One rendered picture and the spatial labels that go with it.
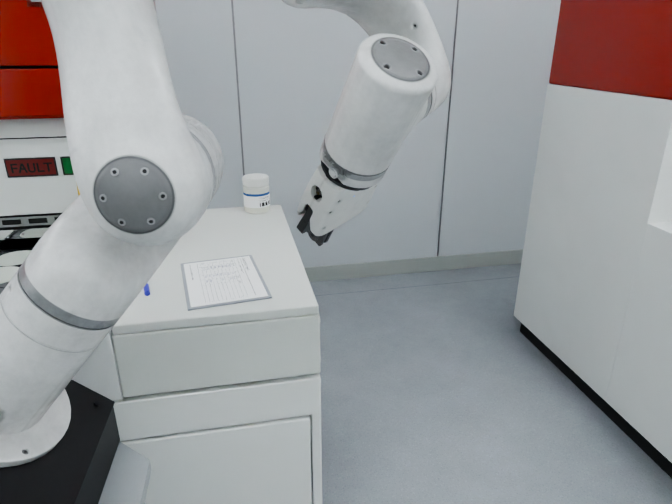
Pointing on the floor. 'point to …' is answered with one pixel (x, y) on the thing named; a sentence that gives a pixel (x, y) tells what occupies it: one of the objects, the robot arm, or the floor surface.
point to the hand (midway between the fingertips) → (320, 230)
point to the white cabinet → (229, 442)
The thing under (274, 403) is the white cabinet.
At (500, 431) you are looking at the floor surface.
